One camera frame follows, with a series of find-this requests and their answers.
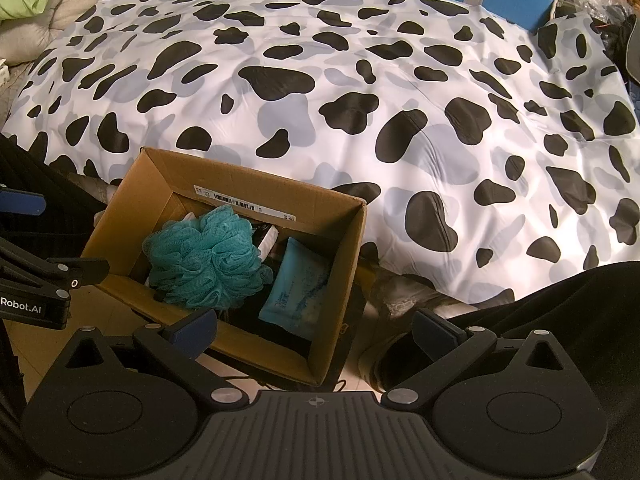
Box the grey slipper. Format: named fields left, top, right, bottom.
left=357, top=332, right=426, bottom=393

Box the blue wet wipes packet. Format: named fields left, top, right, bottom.
left=258, top=236, right=333, bottom=341

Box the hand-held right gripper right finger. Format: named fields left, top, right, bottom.
left=380, top=307, right=568, bottom=411

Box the cardboard box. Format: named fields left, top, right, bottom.
left=80, top=146, right=368, bottom=388

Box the beige quilt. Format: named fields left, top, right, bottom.
left=0, top=0, right=118, bottom=68

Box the cow print blanket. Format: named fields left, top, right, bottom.
left=10, top=0, right=640, bottom=306

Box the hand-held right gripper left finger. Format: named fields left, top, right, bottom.
left=65, top=307, right=249, bottom=408

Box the teal bath loofah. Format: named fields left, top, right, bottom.
left=141, top=206, right=275, bottom=310

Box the black cap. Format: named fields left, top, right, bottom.
left=592, top=2, right=640, bottom=83

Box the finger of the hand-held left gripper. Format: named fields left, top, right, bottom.
left=0, top=186, right=47, bottom=216
left=0, top=237, right=110, bottom=292

